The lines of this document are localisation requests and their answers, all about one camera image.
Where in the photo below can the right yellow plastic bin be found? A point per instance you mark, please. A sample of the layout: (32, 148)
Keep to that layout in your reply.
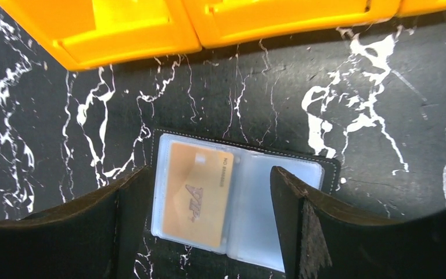
(420, 7)

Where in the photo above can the black leather card holder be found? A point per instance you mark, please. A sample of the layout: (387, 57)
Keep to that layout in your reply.
(250, 234)

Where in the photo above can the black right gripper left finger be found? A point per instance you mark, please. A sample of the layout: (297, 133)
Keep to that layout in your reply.
(94, 236)

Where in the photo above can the middle yellow plastic bin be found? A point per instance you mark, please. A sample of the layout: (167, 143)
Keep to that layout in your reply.
(222, 23)

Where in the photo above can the left yellow plastic bin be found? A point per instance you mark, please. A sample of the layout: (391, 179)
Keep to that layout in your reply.
(82, 35)

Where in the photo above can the yellow plastic bin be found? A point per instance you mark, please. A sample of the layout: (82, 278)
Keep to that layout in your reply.
(222, 23)
(420, 7)
(82, 35)

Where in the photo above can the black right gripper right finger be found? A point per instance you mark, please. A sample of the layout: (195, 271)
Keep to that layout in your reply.
(323, 237)

